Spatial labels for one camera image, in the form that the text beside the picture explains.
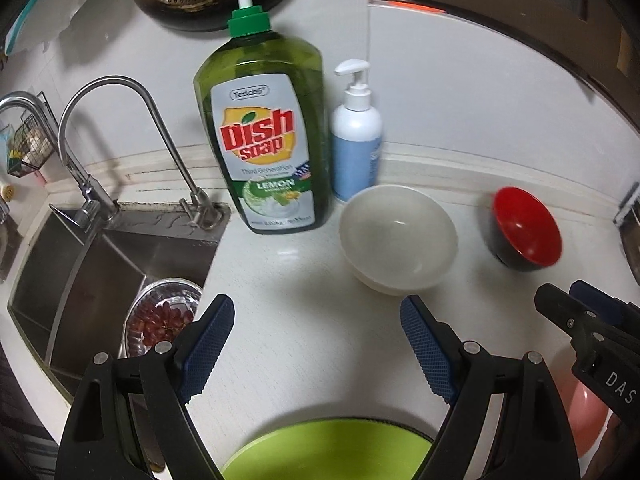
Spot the steel sink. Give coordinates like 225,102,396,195
7,202,223,406

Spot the green dish soap bottle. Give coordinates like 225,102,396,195
192,0,333,233

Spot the pile of red beans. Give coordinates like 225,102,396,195
137,297,196,348

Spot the white bowl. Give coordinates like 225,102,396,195
339,185,459,296

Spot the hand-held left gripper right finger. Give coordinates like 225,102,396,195
400,295,583,480

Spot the green plate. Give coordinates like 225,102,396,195
220,417,436,480

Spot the black wire basket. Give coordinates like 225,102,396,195
6,92,57,178

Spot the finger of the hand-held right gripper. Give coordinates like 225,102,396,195
534,283,603,348
569,280,640,333

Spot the pink bowl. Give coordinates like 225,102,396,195
550,345,613,461

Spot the thin gooseneck faucet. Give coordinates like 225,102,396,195
57,75,227,231

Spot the white blue pump bottle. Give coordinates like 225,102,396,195
330,59,384,203

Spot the large chrome faucet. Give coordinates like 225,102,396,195
0,91,121,228

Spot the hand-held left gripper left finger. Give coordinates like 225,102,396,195
56,294,236,480

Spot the red and black bowl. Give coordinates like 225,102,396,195
481,186,563,272

